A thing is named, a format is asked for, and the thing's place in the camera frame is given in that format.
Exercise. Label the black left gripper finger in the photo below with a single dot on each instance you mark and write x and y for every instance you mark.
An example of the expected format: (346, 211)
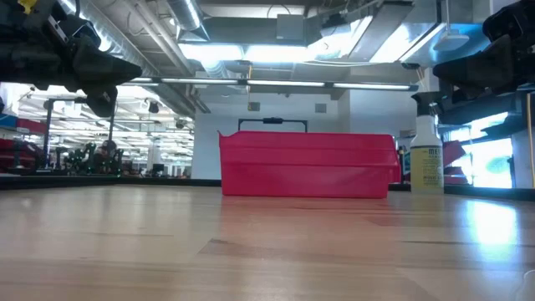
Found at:
(104, 78)
(104, 60)

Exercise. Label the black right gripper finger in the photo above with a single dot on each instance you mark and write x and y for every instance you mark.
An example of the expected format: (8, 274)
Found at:
(480, 58)
(489, 80)

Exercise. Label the spray bottle with yellow label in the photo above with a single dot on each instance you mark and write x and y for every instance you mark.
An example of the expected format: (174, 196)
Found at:
(426, 159)

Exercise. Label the red plastic bin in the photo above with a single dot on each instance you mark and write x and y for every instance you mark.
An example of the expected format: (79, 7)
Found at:
(309, 167)

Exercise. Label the black ceiling spotlight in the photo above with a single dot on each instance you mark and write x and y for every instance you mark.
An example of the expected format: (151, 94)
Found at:
(154, 107)

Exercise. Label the red blue storage shelf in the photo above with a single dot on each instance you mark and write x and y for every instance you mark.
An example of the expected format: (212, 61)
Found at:
(29, 125)

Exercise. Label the person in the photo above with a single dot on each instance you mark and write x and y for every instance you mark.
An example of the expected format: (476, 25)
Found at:
(108, 154)

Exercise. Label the red shelf bin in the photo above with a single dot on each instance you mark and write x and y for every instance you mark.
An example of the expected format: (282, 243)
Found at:
(455, 161)

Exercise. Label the bright ceiling light panel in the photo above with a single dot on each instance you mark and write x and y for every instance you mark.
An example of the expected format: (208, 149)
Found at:
(217, 52)

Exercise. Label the long ceiling light bar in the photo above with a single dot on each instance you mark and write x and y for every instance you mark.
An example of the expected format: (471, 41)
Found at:
(284, 83)

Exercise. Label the grey ceiling junction box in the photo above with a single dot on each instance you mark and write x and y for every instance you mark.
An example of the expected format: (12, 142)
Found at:
(290, 27)

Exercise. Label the black gantry frame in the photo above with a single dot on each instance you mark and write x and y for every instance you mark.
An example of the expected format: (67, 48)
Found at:
(48, 125)

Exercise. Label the silver spiral air duct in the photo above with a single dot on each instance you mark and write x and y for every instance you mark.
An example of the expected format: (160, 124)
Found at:
(184, 16)

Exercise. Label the grey square wall box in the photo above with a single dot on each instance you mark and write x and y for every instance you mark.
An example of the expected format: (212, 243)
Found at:
(320, 108)
(253, 106)

